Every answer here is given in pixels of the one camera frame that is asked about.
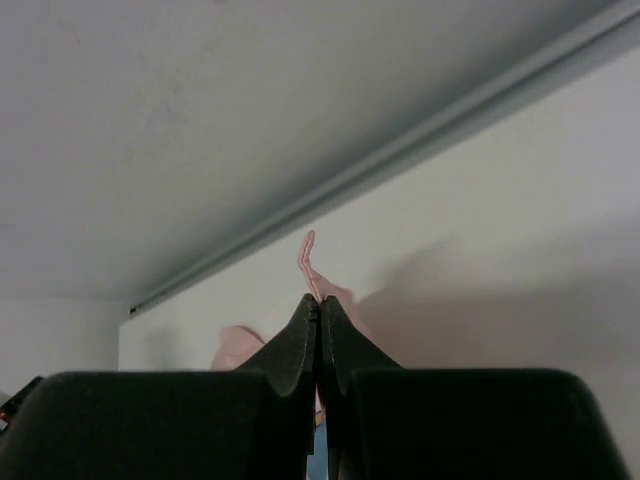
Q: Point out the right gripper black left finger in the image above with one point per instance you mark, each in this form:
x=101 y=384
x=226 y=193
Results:
x=252 y=422

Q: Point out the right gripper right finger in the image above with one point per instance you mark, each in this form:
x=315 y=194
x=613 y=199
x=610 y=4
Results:
x=480 y=424

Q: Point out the pink cartoon print pillowcase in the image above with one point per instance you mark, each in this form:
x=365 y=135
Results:
x=322 y=362

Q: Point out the rear aluminium frame rail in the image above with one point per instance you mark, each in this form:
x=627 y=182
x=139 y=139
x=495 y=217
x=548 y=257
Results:
x=608 y=34

